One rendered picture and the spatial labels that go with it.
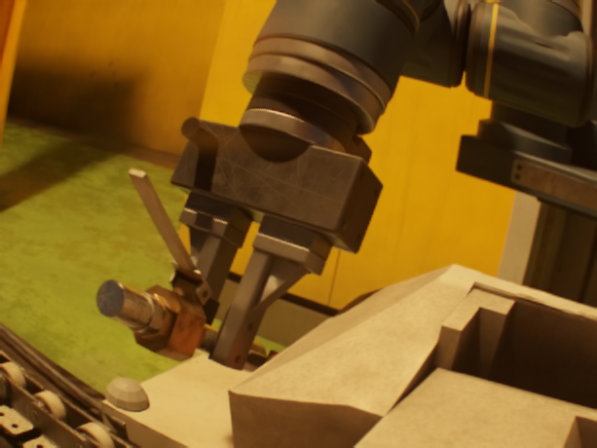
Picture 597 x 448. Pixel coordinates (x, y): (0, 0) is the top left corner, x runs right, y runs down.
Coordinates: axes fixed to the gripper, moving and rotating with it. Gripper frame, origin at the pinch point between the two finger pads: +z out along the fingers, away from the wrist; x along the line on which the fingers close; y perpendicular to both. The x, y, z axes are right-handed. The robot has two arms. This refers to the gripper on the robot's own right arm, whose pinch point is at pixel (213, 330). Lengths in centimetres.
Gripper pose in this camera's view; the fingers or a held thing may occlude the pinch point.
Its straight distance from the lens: 50.6
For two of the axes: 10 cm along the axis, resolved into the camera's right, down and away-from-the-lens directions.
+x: 8.6, 2.6, -4.4
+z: -3.7, 9.1, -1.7
